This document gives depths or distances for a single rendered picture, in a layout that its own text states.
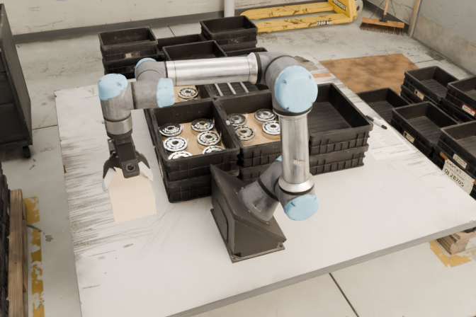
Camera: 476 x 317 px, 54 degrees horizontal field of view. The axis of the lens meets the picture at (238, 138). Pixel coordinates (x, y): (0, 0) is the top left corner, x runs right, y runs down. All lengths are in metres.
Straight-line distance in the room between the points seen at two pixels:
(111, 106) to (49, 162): 2.23
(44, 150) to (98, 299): 2.05
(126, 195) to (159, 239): 0.47
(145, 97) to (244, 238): 0.66
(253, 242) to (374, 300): 1.07
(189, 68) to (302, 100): 0.34
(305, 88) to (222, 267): 0.74
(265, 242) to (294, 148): 0.44
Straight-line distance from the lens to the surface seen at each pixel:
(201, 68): 1.38
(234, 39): 3.74
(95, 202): 2.00
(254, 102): 2.21
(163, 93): 1.25
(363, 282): 2.65
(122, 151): 1.31
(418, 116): 3.30
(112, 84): 1.23
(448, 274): 2.85
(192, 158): 1.80
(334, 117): 2.27
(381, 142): 2.39
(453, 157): 2.79
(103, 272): 1.75
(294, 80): 1.28
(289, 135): 1.39
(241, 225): 1.60
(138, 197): 1.37
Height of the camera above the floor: 2.04
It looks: 36 degrees down
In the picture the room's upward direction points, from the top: 2 degrees clockwise
